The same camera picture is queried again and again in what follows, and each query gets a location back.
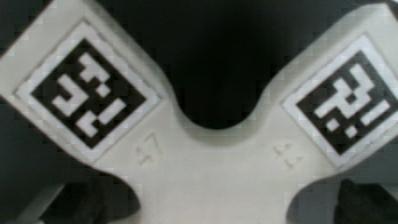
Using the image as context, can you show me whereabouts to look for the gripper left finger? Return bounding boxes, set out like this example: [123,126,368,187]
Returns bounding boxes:
[16,177,140,224]

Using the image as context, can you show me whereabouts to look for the white cross-shaped table base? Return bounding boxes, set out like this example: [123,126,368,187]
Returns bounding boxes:
[0,0,398,224]

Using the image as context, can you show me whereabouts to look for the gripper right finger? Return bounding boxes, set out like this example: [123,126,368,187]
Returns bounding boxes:
[286,178,398,224]

